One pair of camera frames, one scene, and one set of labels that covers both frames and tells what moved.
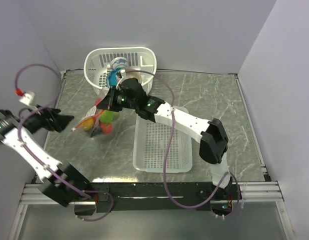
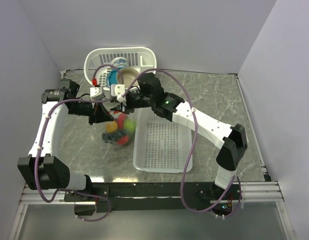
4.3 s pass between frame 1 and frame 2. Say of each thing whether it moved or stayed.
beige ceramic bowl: stayed
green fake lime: moved
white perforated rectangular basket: stayed
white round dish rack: stayed
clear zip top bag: moved
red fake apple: moved
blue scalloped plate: stayed
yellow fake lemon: moved
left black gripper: moved
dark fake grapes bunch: moved
